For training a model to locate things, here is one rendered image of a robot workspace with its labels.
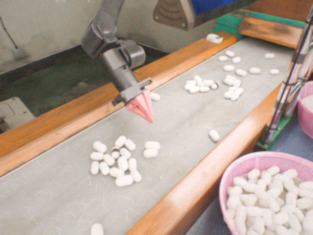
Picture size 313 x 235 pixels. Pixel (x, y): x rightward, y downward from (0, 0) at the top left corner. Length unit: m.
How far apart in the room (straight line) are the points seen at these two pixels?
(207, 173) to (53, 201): 0.32
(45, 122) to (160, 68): 0.43
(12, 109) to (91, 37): 0.81
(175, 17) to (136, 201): 0.35
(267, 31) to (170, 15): 0.77
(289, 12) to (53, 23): 2.17
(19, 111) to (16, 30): 1.39
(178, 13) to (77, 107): 0.43
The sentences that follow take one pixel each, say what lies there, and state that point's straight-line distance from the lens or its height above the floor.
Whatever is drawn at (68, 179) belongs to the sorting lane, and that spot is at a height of 0.74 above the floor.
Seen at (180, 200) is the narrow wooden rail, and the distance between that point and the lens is 0.49.
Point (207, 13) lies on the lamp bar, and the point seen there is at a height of 1.06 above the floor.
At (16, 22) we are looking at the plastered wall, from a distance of 2.60.
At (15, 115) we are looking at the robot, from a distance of 1.31.
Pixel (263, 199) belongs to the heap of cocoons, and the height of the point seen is 0.74.
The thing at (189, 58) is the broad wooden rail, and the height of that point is 0.76.
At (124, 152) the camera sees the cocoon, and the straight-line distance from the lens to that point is 0.57.
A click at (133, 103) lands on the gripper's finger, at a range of 0.59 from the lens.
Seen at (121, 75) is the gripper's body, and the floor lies 0.89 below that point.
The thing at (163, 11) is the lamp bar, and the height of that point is 1.06.
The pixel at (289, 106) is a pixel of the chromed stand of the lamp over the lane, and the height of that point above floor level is 0.76.
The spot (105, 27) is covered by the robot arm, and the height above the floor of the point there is 0.98.
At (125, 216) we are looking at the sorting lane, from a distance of 0.50.
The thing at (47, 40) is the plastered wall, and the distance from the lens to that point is 2.76.
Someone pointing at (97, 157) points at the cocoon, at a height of 0.75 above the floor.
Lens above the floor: 1.17
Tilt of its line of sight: 39 degrees down
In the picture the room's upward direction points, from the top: straight up
